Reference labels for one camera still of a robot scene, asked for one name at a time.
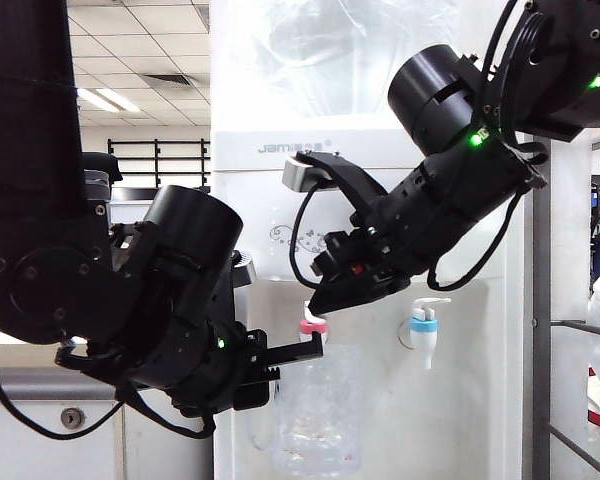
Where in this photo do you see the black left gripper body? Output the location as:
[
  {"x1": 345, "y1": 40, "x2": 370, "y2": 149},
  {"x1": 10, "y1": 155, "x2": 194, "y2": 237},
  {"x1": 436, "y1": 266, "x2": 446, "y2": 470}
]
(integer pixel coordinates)
[{"x1": 229, "y1": 327, "x2": 272, "y2": 412}]

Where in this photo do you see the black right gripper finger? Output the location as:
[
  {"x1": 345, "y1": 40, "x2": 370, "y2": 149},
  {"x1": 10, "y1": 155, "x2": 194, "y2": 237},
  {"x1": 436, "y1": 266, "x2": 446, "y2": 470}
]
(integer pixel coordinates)
[
  {"x1": 312, "y1": 277, "x2": 411, "y2": 301},
  {"x1": 307, "y1": 280, "x2": 411, "y2": 317}
]

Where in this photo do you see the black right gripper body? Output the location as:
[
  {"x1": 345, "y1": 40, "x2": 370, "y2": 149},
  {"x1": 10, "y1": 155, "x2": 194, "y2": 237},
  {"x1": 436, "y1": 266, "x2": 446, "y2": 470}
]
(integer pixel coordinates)
[{"x1": 309, "y1": 223, "x2": 412, "y2": 291}]

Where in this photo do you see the red-collared white water tap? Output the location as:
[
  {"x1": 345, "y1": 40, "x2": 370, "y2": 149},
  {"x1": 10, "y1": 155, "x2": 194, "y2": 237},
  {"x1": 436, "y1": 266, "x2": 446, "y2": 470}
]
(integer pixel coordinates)
[{"x1": 298, "y1": 299, "x2": 330, "y2": 346}]

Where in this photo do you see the clear plastic mug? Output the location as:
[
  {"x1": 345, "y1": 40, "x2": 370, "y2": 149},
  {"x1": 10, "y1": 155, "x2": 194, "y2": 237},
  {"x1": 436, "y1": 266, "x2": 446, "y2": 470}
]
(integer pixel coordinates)
[{"x1": 249, "y1": 344, "x2": 364, "y2": 477}]

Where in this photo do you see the blue-collared white water tap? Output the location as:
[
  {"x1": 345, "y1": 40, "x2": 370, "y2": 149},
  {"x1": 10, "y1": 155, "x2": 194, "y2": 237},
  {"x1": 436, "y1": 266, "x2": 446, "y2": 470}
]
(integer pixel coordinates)
[{"x1": 407, "y1": 297, "x2": 452, "y2": 371}]

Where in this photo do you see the white floral-print water dispenser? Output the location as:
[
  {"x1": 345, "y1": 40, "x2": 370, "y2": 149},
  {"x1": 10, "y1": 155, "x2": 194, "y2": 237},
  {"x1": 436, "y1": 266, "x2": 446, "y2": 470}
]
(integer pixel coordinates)
[{"x1": 210, "y1": 127, "x2": 526, "y2": 480}]

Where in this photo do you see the plastic-wrapped clear water jug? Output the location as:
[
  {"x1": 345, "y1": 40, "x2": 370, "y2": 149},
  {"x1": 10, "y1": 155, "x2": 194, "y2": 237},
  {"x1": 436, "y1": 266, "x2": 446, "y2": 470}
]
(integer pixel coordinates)
[{"x1": 210, "y1": 0, "x2": 464, "y2": 132}]

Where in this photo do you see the dark grey metal rack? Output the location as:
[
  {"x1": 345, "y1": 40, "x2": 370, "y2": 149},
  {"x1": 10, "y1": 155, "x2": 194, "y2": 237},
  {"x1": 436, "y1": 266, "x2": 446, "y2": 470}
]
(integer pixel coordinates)
[{"x1": 522, "y1": 134, "x2": 600, "y2": 480}]

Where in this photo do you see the white cabinet with lock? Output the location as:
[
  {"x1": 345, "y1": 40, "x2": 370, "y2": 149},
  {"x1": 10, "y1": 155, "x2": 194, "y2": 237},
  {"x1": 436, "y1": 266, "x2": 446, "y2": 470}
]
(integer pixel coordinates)
[{"x1": 0, "y1": 344, "x2": 214, "y2": 480}]

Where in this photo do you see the ceiling air vent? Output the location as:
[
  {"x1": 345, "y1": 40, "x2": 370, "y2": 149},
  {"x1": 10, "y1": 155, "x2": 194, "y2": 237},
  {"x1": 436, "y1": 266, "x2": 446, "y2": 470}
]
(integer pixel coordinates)
[{"x1": 142, "y1": 73, "x2": 191, "y2": 90}]

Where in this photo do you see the fluorescent ceiling light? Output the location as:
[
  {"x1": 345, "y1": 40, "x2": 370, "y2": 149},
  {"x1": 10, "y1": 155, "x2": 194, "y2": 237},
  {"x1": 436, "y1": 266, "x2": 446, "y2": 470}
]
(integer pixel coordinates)
[{"x1": 77, "y1": 87, "x2": 141, "y2": 115}]

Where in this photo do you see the black right camera bracket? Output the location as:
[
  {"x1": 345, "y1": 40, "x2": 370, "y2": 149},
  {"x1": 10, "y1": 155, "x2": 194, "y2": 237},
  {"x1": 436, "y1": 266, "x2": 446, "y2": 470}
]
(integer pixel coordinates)
[{"x1": 299, "y1": 151, "x2": 389, "y2": 226}]

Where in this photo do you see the black right camera cable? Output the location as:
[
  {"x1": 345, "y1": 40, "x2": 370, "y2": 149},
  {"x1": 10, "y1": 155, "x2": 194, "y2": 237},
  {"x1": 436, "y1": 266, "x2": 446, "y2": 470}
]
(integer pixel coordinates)
[{"x1": 288, "y1": 189, "x2": 331, "y2": 290}]

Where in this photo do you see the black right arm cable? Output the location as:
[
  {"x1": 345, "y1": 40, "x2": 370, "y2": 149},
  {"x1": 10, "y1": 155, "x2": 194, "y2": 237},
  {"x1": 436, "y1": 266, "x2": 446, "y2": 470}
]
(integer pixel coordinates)
[{"x1": 426, "y1": 192, "x2": 526, "y2": 292}]

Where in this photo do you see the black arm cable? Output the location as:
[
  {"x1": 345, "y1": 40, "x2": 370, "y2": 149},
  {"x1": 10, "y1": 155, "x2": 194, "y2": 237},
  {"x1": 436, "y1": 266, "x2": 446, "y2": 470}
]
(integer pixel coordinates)
[
  {"x1": 426, "y1": 192, "x2": 526, "y2": 292},
  {"x1": 0, "y1": 324, "x2": 217, "y2": 441}
]

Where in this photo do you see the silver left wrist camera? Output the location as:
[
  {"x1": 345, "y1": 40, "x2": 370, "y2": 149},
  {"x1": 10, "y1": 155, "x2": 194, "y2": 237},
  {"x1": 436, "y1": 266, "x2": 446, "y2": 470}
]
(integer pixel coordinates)
[{"x1": 228, "y1": 248, "x2": 259, "y2": 294}]

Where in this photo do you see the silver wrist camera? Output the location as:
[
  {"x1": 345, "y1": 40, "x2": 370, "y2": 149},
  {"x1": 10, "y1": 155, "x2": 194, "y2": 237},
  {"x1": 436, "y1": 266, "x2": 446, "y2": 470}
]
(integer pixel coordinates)
[
  {"x1": 282, "y1": 153, "x2": 331, "y2": 194},
  {"x1": 228, "y1": 248, "x2": 259, "y2": 294}
]

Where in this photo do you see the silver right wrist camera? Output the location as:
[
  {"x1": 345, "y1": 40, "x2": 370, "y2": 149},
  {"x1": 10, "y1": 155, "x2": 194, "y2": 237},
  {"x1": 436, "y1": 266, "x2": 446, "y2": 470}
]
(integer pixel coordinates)
[{"x1": 282, "y1": 153, "x2": 331, "y2": 194}]

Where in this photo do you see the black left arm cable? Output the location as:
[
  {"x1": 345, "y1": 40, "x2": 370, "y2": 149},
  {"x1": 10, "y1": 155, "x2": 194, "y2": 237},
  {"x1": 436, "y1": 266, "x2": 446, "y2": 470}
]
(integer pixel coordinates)
[{"x1": 0, "y1": 324, "x2": 217, "y2": 441}]

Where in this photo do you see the black wall rack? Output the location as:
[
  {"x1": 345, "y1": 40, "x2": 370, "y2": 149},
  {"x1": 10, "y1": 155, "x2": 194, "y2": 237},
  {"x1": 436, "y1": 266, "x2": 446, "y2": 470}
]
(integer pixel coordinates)
[{"x1": 107, "y1": 138, "x2": 212, "y2": 190}]

